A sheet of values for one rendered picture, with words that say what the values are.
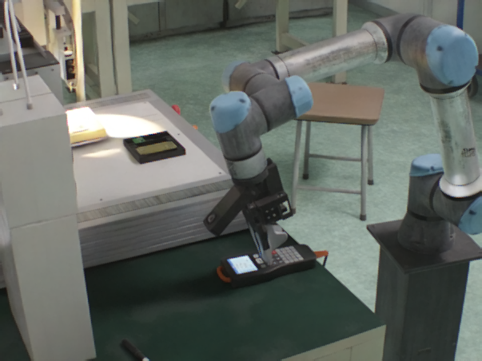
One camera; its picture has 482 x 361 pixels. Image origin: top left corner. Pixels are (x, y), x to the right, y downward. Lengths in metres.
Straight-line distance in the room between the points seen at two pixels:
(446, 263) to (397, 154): 2.06
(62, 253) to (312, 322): 0.50
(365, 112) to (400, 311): 1.31
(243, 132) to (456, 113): 0.52
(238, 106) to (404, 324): 0.90
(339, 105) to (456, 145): 1.56
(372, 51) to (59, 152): 0.76
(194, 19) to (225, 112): 4.53
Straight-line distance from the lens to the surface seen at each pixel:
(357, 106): 3.35
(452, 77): 1.71
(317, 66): 1.70
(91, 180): 1.90
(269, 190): 1.59
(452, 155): 1.86
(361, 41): 1.76
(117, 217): 1.73
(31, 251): 1.36
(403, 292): 2.13
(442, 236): 2.10
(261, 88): 1.57
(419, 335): 2.22
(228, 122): 1.49
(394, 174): 3.89
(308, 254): 1.73
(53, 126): 1.29
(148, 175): 1.90
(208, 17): 6.03
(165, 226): 1.77
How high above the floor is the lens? 1.68
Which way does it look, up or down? 26 degrees down
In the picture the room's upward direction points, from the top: 1 degrees counter-clockwise
